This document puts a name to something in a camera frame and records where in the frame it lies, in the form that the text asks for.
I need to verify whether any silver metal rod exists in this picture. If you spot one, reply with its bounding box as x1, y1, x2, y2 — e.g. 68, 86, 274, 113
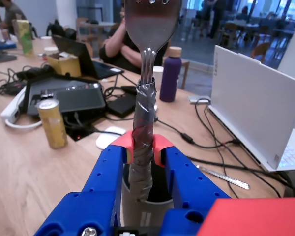
195, 164, 251, 190

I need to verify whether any purple bottle wooden cap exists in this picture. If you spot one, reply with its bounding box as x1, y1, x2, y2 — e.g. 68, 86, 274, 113
159, 46, 182, 103

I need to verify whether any green yellow carton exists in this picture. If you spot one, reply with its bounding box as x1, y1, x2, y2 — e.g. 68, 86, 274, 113
12, 19, 34, 56

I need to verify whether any red wrist camera mount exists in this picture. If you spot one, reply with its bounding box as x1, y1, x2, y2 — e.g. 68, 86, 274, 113
196, 196, 295, 236

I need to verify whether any black backpack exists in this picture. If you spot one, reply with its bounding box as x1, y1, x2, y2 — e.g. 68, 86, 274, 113
46, 19, 77, 40

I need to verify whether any person in gray shirt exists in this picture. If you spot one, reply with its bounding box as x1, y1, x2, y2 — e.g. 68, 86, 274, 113
0, 0, 28, 33

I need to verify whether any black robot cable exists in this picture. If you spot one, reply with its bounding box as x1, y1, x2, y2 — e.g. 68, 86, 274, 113
194, 98, 295, 199

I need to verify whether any metal fork gray taped handle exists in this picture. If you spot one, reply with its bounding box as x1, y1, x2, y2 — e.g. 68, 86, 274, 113
124, 0, 180, 201

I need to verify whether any black power brick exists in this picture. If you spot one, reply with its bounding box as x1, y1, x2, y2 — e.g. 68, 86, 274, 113
105, 94, 138, 118

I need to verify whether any yellow drink can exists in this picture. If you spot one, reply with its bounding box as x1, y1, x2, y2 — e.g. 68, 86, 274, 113
36, 99, 69, 149

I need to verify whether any yellow cardboard box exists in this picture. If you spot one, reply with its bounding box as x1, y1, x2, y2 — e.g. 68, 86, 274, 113
46, 52, 82, 78

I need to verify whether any black phone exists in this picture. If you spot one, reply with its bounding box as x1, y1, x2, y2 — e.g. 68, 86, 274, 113
120, 85, 138, 95

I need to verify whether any dark gray cup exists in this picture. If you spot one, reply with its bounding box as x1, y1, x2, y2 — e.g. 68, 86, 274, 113
119, 162, 176, 229

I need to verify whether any white power strip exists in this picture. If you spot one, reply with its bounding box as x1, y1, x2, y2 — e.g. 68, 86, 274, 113
0, 86, 43, 130

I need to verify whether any black cable with ferrite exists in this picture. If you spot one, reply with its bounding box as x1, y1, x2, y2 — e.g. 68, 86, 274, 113
154, 117, 239, 148

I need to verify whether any black flat electronic device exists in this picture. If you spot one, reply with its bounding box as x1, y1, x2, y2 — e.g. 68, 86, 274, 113
24, 78, 107, 118

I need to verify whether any white laptop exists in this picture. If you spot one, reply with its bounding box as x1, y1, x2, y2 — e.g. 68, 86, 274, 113
208, 44, 295, 173

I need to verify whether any black open laptop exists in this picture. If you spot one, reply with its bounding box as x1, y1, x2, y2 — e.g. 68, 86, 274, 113
51, 34, 125, 80

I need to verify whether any white computer mouse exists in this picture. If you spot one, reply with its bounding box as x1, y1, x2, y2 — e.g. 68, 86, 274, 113
95, 126, 127, 150

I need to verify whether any wooden chair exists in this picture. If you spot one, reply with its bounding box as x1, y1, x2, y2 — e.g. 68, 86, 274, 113
178, 59, 190, 90

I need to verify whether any person in black shirt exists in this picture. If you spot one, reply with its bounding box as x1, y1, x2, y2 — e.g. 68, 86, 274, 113
99, 0, 172, 75

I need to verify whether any small white paper cup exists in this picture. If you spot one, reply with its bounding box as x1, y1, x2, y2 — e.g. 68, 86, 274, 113
152, 65, 165, 82

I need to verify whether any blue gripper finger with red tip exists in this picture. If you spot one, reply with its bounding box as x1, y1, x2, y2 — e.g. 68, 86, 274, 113
152, 134, 231, 236
34, 130, 135, 236

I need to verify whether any person's bare forearm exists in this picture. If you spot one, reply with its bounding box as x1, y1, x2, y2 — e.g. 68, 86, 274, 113
119, 40, 145, 66

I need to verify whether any silver flat drive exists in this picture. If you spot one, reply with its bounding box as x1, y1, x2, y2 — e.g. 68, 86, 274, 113
188, 95, 211, 105

